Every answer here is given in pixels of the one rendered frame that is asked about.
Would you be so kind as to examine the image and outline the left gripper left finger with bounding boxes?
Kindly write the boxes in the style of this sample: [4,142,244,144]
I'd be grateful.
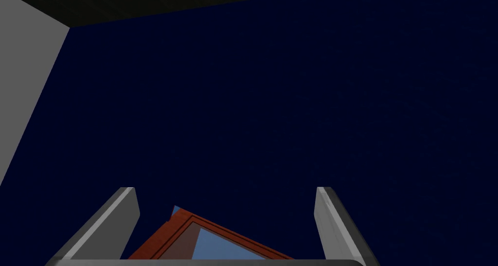
[52,186,141,261]

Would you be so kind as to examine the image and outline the brown framed window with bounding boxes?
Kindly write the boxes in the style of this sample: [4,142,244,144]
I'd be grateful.
[127,205,295,261]

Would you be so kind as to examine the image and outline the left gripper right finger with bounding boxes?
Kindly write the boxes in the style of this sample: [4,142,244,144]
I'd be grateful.
[313,186,372,261]

